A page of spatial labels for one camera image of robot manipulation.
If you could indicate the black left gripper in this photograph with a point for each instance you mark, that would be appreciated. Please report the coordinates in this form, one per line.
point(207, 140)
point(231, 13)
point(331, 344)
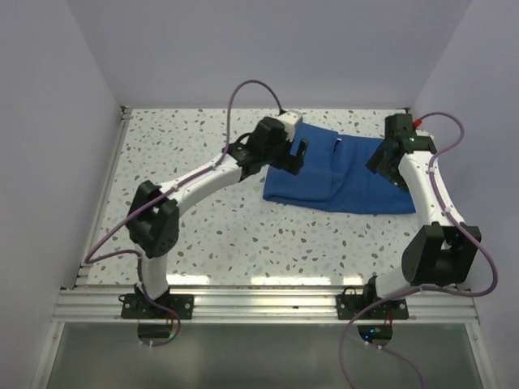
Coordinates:
point(288, 163)

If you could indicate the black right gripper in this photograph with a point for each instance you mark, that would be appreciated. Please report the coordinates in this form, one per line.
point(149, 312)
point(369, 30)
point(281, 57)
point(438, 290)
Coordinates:
point(377, 163)

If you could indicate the blue surgical drape cloth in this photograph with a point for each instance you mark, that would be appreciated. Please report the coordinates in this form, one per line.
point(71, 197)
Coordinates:
point(334, 177)

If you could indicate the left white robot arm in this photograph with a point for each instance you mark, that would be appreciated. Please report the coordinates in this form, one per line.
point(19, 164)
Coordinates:
point(156, 209)

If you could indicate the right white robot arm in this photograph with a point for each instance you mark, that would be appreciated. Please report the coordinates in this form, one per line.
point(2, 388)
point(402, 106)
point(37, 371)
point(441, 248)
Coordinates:
point(443, 250)

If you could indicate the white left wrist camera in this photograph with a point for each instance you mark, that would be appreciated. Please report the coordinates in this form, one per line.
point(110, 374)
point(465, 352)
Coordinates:
point(290, 120)

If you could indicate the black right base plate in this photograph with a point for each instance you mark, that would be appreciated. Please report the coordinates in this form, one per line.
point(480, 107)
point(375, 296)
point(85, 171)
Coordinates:
point(350, 302)

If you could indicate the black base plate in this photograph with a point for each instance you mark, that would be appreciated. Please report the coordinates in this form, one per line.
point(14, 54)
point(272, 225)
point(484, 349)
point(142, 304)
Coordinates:
point(136, 306)
point(350, 302)

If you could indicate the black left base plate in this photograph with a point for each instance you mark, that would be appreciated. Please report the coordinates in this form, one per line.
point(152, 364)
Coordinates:
point(136, 306)

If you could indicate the aluminium front rail frame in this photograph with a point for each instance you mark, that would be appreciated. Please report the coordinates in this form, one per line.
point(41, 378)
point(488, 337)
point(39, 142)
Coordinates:
point(258, 305)

